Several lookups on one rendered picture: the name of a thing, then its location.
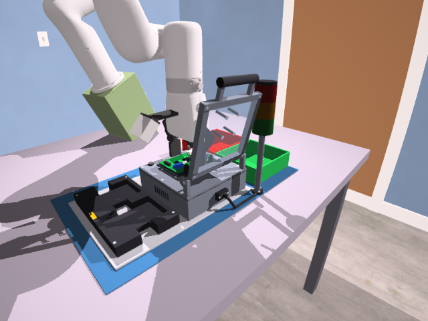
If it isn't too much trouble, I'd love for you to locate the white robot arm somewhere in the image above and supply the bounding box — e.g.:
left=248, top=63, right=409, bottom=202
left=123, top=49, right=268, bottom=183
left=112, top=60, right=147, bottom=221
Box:
left=42, top=0, right=203, bottom=143

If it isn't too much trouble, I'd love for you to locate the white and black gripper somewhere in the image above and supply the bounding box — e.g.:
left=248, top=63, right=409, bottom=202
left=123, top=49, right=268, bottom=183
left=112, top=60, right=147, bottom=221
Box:
left=163, top=91, right=206, bottom=157

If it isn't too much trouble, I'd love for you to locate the red open-top bin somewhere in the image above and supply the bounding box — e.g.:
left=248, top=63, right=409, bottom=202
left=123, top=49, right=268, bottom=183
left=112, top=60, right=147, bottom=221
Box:
left=182, top=139, right=188, bottom=151

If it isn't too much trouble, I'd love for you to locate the green bin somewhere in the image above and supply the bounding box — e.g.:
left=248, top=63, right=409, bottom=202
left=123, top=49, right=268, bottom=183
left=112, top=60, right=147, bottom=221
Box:
left=245, top=139, right=290, bottom=185

